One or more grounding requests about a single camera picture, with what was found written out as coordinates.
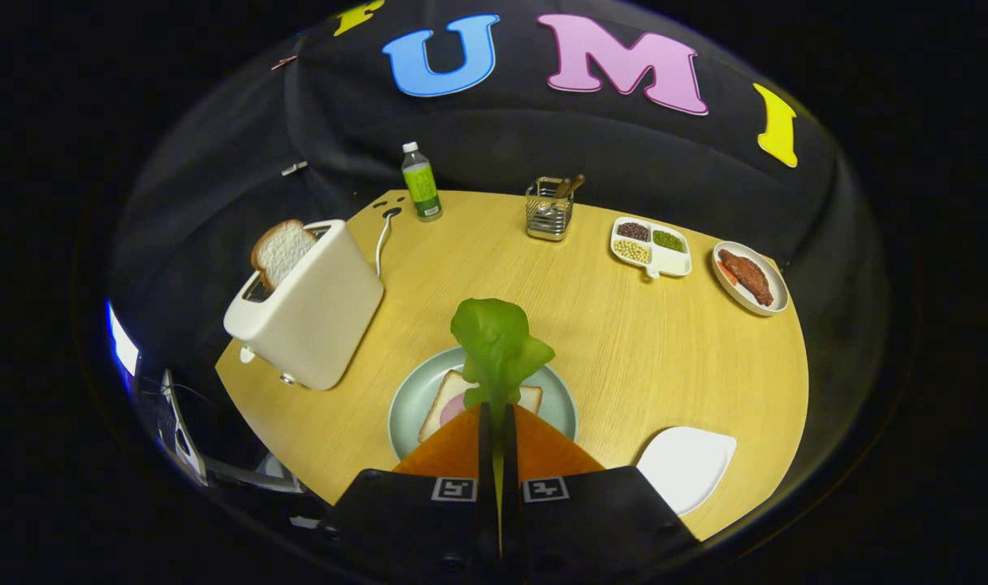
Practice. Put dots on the lit monitor screen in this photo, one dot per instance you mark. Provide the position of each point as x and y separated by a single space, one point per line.
123 345

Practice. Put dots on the white framed device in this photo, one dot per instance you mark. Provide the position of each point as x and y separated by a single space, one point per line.
177 431

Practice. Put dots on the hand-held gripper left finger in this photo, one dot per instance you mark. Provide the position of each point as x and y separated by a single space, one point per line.
486 455

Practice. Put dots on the white toaster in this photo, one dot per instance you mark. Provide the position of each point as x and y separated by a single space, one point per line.
323 317

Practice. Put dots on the pale green round plate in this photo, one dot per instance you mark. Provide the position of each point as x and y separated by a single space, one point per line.
417 390

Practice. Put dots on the green beans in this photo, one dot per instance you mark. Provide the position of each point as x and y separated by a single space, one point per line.
669 240

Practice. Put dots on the dark brown beans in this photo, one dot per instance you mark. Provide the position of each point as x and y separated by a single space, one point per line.
633 231

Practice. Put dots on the white divided dish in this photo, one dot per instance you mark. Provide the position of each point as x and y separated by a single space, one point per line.
673 262

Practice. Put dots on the white leaf-shaped plate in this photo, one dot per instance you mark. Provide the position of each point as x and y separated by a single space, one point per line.
685 467

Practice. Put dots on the silver cloth clip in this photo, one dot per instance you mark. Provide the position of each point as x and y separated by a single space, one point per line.
293 168

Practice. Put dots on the brown meat piece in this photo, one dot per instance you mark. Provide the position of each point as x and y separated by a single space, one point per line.
747 276

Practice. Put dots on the yellow soybeans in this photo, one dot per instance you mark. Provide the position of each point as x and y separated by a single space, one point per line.
631 251

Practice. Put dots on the orange cloth clip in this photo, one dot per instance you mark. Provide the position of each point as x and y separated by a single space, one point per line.
283 62

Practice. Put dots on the white oval meat plate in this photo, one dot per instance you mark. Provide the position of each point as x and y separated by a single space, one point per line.
746 305

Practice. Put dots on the black backdrop cloth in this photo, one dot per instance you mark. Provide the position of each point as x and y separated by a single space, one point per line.
502 138

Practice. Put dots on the green lettuce leaf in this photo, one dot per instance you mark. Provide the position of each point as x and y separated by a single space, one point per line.
498 341

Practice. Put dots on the orange food slice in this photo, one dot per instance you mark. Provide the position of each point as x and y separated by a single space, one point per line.
727 273

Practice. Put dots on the white bread slice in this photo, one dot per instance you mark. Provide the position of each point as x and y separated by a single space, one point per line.
530 398
281 252

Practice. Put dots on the metal utensil holder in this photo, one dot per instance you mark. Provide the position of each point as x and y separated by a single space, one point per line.
549 215

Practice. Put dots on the pink ham slice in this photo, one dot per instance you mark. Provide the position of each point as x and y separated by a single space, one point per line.
453 406

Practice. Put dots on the green drink bottle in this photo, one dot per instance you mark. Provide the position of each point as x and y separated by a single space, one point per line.
421 183

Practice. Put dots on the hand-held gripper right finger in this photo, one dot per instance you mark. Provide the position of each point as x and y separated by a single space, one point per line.
510 455

